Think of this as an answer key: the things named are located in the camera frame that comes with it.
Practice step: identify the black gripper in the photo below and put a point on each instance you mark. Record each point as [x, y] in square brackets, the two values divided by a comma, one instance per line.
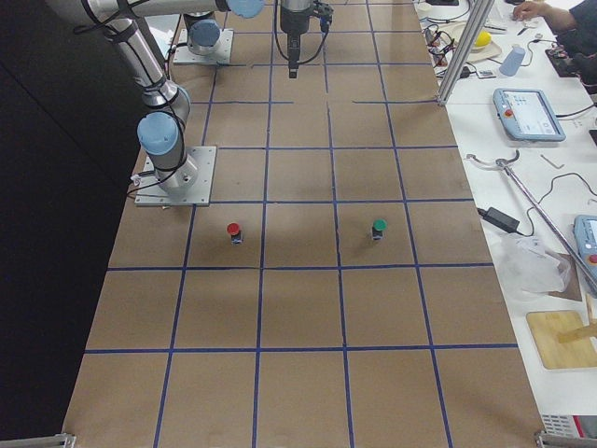
[292, 20]

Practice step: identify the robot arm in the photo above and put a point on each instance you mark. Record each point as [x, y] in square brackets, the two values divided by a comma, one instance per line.
[203, 41]
[161, 131]

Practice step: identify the red push button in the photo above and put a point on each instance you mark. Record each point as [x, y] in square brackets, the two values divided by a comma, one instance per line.
[235, 232]

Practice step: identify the green push button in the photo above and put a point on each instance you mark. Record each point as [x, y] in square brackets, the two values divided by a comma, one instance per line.
[378, 228]

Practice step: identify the person hand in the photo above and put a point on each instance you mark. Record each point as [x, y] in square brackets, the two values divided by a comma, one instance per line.
[531, 9]

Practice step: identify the beige tray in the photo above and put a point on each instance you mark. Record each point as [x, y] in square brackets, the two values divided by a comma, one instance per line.
[487, 49]

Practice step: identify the yellow lemon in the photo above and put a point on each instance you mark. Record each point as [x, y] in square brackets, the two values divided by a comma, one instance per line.
[483, 40]

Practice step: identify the blue plastic cup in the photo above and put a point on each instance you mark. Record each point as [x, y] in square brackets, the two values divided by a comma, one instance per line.
[510, 66]

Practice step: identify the metal reacher rod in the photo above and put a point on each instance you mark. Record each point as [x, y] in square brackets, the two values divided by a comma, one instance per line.
[505, 165]

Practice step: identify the blue teach pendant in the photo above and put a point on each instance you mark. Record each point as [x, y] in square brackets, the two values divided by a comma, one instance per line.
[585, 235]
[526, 115]

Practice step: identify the black power adapter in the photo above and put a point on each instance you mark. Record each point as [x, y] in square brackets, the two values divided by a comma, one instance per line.
[500, 220]

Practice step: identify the clear plastic bag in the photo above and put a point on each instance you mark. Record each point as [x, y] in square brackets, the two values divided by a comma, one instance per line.
[527, 268]

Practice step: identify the wooden board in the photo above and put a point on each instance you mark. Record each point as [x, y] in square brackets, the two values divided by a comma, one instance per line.
[562, 340]

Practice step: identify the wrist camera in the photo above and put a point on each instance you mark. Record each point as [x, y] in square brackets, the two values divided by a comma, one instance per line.
[324, 13]

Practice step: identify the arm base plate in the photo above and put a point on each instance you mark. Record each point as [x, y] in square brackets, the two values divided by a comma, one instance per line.
[191, 183]
[218, 54]

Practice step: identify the aluminium frame post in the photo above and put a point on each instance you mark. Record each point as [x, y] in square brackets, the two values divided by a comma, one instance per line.
[478, 15]

